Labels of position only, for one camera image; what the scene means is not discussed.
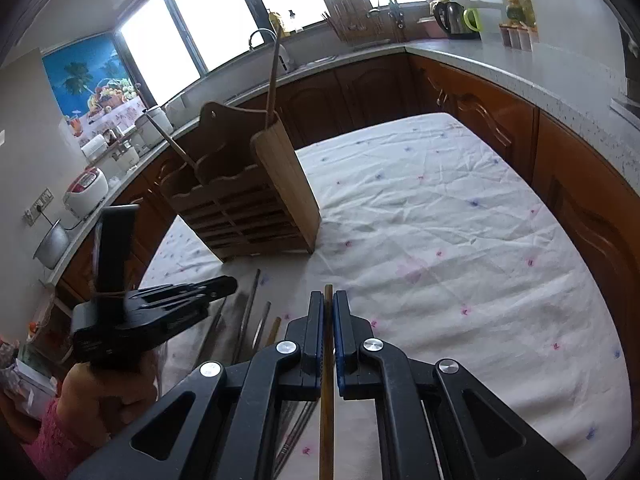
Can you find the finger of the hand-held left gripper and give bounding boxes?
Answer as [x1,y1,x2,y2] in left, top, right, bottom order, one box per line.
[127,275,238,312]
[144,299,211,350]

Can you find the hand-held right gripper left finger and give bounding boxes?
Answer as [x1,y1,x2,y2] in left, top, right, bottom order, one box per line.
[67,291,325,480]

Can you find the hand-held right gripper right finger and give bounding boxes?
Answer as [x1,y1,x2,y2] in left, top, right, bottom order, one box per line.
[334,291,587,480]

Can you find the metal chopstick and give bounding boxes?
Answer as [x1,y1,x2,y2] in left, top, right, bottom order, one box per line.
[195,296,227,363]
[250,301,272,353]
[274,400,321,471]
[146,109,198,171]
[231,268,262,363]

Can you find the wooden chopstick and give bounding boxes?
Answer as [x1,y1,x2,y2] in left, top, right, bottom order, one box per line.
[264,35,282,128]
[319,284,335,480]
[263,315,283,348]

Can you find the wooden utensil holder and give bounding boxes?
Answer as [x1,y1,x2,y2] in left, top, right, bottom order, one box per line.
[160,101,323,263]

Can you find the person's left forearm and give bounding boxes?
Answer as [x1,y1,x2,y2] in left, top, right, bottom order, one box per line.
[57,355,163,461]

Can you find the cluttered storage shelf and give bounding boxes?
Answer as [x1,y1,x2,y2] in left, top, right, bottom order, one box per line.
[0,285,71,421]

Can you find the aluminium pot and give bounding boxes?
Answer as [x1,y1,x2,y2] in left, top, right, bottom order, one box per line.
[34,220,71,268]

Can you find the floral white tablecloth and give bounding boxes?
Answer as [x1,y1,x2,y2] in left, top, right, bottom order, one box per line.
[137,112,633,480]

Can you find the pink lace garment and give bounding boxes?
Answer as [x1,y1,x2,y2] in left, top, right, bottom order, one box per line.
[25,400,113,480]

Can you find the white and red rice cooker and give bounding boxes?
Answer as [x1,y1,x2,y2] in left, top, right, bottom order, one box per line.
[62,167,110,218]

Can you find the tall white electric cooker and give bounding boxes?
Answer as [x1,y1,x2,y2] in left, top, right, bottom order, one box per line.
[135,106,173,153]

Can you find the white box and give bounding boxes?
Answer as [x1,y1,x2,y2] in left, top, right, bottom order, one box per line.
[80,135,108,161]

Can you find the wooden lower cabinets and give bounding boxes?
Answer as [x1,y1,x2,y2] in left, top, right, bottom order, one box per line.
[55,52,640,361]

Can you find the steel kitchen sink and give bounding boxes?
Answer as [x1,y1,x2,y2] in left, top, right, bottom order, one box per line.
[295,54,342,69]

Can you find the chrome sink faucet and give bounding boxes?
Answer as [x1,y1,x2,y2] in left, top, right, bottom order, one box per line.
[248,28,296,73]

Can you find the kitchen window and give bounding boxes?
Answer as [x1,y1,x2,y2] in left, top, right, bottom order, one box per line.
[115,0,436,96]

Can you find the grey kitchen countertop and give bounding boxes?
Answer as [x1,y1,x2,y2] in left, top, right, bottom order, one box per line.
[37,40,640,286]

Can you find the wooden dish rack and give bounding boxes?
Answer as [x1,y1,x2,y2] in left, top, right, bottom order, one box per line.
[322,0,393,45]

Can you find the steel electric kettle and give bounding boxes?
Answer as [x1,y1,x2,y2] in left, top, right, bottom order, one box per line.
[432,0,478,41]

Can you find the spice jar rack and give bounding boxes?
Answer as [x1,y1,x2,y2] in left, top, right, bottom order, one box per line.
[499,22,539,52]

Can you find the group of sauce bottles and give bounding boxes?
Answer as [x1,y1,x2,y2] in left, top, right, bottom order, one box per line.
[504,0,534,24]

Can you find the range hood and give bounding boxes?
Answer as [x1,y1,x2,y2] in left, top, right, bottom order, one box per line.
[607,20,640,116]

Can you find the grey wall socket strip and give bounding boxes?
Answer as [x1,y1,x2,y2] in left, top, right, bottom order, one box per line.
[22,189,55,223]

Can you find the tropical fruit wall poster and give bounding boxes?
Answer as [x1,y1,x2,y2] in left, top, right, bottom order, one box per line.
[42,37,151,136]

